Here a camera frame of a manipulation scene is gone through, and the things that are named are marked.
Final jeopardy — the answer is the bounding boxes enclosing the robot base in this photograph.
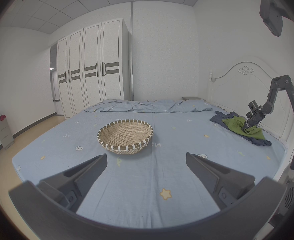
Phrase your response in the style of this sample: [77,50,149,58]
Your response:
[268,168,294,234]

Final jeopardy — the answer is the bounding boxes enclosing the round woven basket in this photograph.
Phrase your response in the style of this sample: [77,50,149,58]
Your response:
[97,119,154,155]

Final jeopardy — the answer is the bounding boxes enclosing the green shorts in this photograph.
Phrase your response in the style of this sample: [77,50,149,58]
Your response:
[222,116,265,140]

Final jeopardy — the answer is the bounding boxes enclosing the dark blue printed T-shirt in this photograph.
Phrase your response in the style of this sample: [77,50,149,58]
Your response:
[210,111,272,147]

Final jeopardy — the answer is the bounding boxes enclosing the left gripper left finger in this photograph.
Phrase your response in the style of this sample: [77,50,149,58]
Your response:
[38,153,108,213]

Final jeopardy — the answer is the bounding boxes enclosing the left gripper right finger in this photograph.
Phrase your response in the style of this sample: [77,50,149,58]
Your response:
[186,152,255,211]

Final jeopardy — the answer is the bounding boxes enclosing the pale blue quilt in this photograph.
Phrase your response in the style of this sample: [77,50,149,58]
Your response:
[81,99,213,114]

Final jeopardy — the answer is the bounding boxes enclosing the white wardrobe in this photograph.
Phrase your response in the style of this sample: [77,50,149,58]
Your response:
[56,18,132,119]

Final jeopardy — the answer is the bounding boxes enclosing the grey chest of drawers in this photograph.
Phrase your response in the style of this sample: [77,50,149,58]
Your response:
[0,113,14,161]

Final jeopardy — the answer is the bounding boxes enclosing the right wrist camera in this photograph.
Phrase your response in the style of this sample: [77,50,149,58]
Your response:
[248,100,263,112]

